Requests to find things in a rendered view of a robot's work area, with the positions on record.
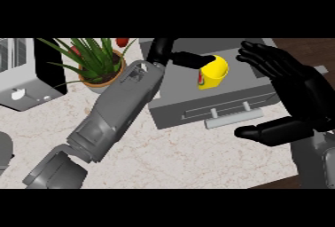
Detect grey rounded object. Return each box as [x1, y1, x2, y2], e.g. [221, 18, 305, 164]
[0, 131, 16, 176]

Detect potted green plant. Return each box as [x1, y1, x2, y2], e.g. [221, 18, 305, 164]
[36, 37, 137, 95]

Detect white and black appliance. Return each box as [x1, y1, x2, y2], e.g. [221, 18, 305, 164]
[0, 37, 69, 113]

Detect red vegetable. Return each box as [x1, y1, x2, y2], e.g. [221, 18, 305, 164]
[114, 37, 131, 48]

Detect pale grey drawer handle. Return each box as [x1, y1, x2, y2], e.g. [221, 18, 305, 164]
[202, 101, 265, 129]

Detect grey drawer unit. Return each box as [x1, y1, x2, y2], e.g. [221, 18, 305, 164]
[138, 37, 328, 130]

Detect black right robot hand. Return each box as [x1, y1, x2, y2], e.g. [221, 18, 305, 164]
[233, 40, 335, 147]

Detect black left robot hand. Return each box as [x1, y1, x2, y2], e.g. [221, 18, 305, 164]
[144, 37, 218, 71]

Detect yellow cup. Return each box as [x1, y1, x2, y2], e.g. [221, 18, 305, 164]
[196, 54, 230, 90]

